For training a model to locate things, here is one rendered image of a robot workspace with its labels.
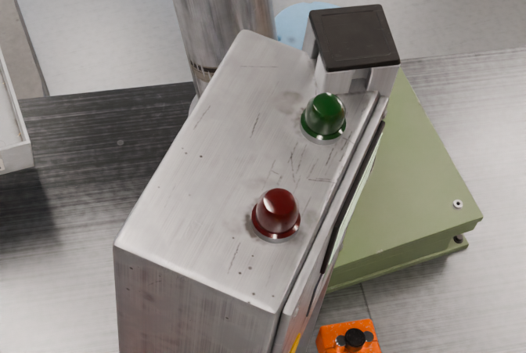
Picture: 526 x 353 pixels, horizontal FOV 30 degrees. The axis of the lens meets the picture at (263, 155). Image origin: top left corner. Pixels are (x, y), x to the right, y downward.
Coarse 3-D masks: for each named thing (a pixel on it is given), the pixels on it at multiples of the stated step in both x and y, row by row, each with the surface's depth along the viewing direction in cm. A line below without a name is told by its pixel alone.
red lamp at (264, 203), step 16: (272, 192) 50; (288, 192) 50; (256, 208) 51; (272, 208) 50; (288, 208) 50; (256, 224) 51; (272, 224) 50; (288, 224) 50; (272, 240) 51; (288, 240) 51
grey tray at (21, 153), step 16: (0, 48) 118; (0, 64) 120; (0, 80) 121; (0, 96) 119; (0, 112) 118; (16, 112) 114; (0, 128) 117; (16, 128) 117; (0, 144) 116; (16, 144) 111; (0, 160) 112; (16, 160) 113; (32, 160) 114
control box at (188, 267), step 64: (256, 64) 58; (192, 128) 55; (256, 128) 55; (192, 192) 52; (256, 192) 53; (320, 192) 53; (128, 256) 50; (192, 256) 50; (256, 256) 51; (320, 256) 53; (128, 320) 57; (192, 320) 53; (256, 320) 50
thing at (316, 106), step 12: (324, 96) 54; (336, 96) 54; (312, 108) 54; (324, 108) 54; (336, 108) 54; (300, 120) 56; (312, 120) 54; (324, 120) 54; (336, 120) 54; (312, 132) 55; (324, 132) 54; (336, 132) 55; (324, 144) 55
